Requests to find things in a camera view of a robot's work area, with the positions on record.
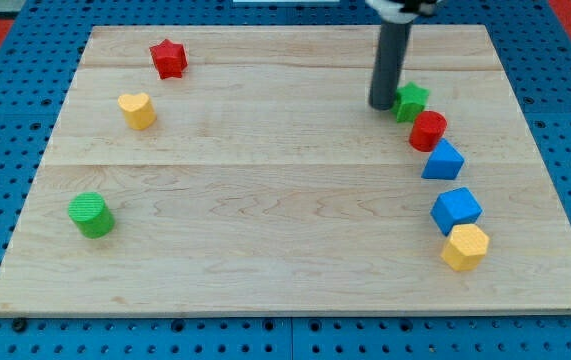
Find green cylinder block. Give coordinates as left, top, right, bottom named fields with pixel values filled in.
left=68, top=192, right=115, bottom=239

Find red cylinder block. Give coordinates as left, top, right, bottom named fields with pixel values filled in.
left=409, top=111, right=447, bottom=152

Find blue cube block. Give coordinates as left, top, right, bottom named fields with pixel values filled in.
left=430, top=187, right=483, bottom=236

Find wooden board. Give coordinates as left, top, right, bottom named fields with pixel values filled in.
left=0, top=25, right=571, bottom=318

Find green star block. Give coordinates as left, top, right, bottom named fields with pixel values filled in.
left=391, top=82, right=430, bottom=123

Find red star block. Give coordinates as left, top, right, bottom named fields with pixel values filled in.
left=149, top=39, right=188, bottom=80

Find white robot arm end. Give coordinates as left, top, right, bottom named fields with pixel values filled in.
left=365, top=0, right=442, bottom=24

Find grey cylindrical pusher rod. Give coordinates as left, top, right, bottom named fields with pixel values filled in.
left=368, top=21, right=412, bottom=111

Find yellow hexagon block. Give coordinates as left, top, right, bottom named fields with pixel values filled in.
left=440, top=224, right=490, bottom=271

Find blue triangle block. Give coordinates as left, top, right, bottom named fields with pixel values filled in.
left=421, top=138, right=465, bottom=180

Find yellow heart block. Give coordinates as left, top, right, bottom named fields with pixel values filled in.
left=117, top=92, right=157, bottom=130

